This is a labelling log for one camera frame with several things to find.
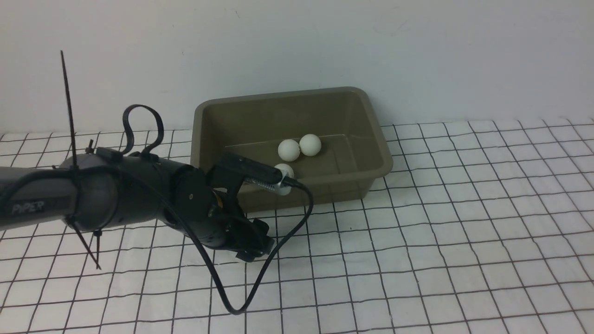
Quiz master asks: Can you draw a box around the white ping-pong ball printed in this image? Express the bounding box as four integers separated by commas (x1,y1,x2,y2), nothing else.
277,139,301,161

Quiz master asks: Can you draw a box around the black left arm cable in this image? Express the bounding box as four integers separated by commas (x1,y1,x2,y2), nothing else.
0,165,314,315

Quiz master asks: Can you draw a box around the olive plastic storage bin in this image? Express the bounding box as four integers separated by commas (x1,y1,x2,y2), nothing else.
190,87,394,205

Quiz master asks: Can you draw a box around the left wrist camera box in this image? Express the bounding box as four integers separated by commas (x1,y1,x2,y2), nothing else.
206,152,297,195

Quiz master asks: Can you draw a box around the white black-grid tablecloth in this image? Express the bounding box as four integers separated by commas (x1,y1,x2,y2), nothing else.
0,118,594,334

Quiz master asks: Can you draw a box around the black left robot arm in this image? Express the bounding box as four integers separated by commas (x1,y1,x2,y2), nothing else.
1,148,284,262

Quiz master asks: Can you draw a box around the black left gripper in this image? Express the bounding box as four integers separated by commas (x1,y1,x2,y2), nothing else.
161,160,274,262

